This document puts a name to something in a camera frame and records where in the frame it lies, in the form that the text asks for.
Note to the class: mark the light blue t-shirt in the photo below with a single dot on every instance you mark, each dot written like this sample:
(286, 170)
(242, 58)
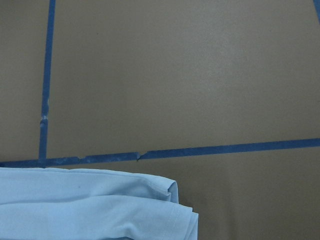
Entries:
(91, 204)

